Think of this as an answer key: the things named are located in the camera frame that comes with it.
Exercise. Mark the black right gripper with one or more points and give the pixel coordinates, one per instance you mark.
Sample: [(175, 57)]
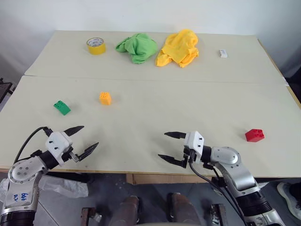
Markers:
[(187, 155)]

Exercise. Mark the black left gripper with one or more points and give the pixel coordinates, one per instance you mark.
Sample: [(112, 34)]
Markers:
[(71, 154)]

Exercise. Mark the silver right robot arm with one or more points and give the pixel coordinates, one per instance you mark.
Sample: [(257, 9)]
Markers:
[(237, 174)]

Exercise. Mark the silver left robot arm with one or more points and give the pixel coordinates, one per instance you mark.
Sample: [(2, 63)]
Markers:
[(22, 173)]

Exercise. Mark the green toy brick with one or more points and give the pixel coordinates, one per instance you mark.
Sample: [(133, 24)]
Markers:
[(62, 107)]

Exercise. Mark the white plastic bag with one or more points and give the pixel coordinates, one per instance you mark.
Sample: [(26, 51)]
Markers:
[(63, 186)]

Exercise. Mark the orange toy brick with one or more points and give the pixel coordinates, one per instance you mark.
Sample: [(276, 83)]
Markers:
[(105, 97)]

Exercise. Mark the dark rounded robot leg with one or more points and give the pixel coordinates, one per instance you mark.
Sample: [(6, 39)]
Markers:
[(127, 212), (182, 209)]

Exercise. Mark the red toy brick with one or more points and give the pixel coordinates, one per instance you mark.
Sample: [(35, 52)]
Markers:
[(254, 135)]

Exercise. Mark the yellow tape roll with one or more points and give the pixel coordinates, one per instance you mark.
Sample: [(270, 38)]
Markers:
[(96, 46)]

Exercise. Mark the yellow crumpled cloth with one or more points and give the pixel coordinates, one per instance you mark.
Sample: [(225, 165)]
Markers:
[(179, 48)]

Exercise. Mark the green crumpled cloth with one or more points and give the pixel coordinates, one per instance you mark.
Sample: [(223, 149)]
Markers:
[(136, 48)]

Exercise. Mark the small white box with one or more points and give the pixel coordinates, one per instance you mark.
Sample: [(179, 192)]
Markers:
[(223, 53)]

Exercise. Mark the white sneaker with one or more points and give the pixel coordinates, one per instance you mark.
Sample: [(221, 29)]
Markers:
[(288, 197)]

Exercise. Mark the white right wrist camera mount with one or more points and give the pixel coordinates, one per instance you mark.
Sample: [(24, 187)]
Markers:
[(195, 144)]

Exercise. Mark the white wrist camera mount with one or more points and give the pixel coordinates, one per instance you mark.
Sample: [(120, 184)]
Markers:
[(195, 144), (57, 143)]

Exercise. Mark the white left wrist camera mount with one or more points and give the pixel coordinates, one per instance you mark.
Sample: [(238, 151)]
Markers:
[(57, 143)]

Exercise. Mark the black metal frame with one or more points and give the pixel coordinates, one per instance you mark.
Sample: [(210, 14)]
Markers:
[(4, 88)]

